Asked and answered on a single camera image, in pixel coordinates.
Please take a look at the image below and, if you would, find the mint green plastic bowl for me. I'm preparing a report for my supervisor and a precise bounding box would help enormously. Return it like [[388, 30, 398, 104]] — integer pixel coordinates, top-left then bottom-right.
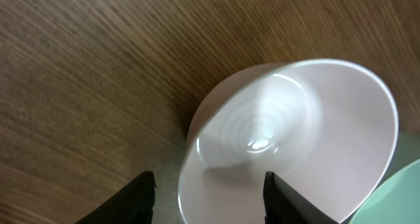
[[350, 160, 419, 224]]

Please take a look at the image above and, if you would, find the pink plastic bowl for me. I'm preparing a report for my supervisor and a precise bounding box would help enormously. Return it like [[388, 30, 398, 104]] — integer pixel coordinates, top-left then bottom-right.
[[178, 58, 399, 223]]

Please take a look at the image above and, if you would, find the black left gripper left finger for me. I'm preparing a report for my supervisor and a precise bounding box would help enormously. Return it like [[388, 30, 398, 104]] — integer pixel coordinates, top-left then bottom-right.
[[75, 171, 156, 224]]

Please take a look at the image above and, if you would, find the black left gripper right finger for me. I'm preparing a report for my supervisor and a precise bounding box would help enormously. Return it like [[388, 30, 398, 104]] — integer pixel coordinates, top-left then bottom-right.
[[262, 171, 337, 224]]

